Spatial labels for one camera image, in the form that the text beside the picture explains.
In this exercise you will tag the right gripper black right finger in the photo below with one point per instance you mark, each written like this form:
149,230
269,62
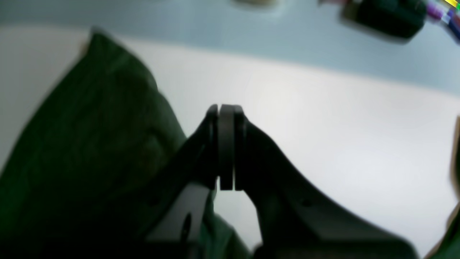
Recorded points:
297,220

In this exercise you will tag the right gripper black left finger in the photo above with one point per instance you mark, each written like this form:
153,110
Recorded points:
172,217

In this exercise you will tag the dark green t-shirt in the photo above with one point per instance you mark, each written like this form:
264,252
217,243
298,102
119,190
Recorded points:
102,134

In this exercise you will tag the black action camera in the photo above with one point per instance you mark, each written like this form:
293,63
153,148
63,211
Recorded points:
400,19

